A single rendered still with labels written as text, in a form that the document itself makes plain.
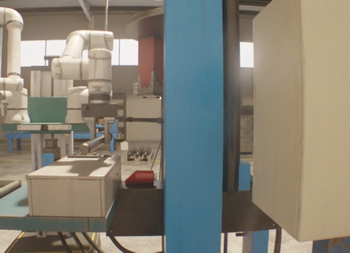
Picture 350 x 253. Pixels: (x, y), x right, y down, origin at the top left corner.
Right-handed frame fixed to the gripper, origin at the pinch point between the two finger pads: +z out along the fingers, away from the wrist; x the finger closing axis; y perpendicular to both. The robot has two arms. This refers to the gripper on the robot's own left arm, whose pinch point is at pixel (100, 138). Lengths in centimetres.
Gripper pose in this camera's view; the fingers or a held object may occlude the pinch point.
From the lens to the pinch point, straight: 104.2
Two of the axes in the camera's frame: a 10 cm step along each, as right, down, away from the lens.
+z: 0.0, 10.0, 0.4
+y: 0.8, 0.4, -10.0
